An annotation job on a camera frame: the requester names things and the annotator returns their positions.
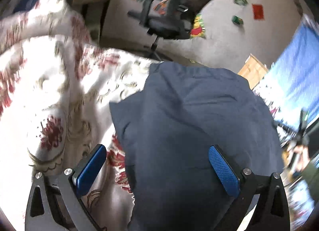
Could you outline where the dark navy padded jacket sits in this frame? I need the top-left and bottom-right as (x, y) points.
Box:
(110, 62), (283, 230)

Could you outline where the floral white red bedspread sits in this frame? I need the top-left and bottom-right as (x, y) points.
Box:
(1, 0), (151, 230)

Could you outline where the blue starry curtain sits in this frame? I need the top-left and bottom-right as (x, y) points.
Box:
(253, 14), (318, 129)

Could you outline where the Winnie the Pooh poster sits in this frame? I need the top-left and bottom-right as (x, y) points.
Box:
(190, 13), (206, 39)

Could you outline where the cartoon character poster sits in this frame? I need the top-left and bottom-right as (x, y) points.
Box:
(154, 0), (170, 15)

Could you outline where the black mesh office chair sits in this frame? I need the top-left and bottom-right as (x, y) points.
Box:
(127, 0), (212, 61)

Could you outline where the green box on wall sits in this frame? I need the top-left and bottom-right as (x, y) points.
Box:
(231, 15), (244, 26)

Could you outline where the red paper on wall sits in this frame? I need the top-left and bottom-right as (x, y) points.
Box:
(252, 4), (264, 20)

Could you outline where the green card on wall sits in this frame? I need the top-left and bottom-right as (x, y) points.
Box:
(233, 0), (248, 6)

